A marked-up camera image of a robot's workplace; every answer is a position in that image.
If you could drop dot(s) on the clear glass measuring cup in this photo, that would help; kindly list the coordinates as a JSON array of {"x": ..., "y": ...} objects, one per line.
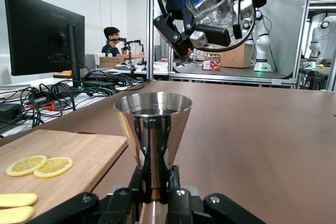
[{"x": 210, "y": 11}]

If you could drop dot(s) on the orange black hand tool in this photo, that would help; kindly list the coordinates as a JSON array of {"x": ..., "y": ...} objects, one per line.
[{"x": 52, "y": 104}]

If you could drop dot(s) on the large cardboard box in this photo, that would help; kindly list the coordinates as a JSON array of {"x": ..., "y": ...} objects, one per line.
[{"x": 236, "y": 58}]

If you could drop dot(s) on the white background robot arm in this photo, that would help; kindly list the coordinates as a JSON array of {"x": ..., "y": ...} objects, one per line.
[
  {"x": 315, "y": 43},
  {"x": 262, "y": 37}
]

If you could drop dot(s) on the small cardboard box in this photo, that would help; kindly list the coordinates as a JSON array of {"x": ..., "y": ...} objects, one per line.
[{"x": 110, "y": 62}]

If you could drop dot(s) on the steel hourglass jigger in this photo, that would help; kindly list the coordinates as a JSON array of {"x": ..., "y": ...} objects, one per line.
[{"x": 152, "y": 134}]

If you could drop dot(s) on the black computer monitor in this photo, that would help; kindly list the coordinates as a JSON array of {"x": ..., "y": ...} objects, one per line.
[{"x": 39, "y": 37}]

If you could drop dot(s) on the red snack box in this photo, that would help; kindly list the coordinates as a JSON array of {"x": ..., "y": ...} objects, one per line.
[{"x": 211, "y": 66}]

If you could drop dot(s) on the yellow plastic knife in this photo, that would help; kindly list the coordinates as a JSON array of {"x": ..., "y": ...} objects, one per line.
[{"x": 15, "y": 214}]

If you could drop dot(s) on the brown table mat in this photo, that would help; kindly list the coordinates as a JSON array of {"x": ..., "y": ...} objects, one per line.
[{"x": 262, "y": 142}]

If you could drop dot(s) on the seated person dark shirt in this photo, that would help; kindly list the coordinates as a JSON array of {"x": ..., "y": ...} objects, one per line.
[{"x": 111, "y": 35}]

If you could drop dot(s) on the wooden cutting board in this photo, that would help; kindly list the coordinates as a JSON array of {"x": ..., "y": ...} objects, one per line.
[{"x": 78, "y": 155}]

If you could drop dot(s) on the aluminium frame post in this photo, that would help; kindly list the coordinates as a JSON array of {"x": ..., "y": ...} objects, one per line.
[
  {"x": 305, "y": 24},
  {"x": 150, "y": 37}
]

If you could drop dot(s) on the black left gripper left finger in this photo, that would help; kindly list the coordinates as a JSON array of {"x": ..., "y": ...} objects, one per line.
[{"x": 123, "y": 208}]

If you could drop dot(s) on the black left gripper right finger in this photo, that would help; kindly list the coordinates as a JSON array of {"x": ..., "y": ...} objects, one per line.
[{"x": 181, "y": 208}]

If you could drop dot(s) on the black device box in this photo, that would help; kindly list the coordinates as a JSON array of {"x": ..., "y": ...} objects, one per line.
[{"x": 10, "y": 112}]

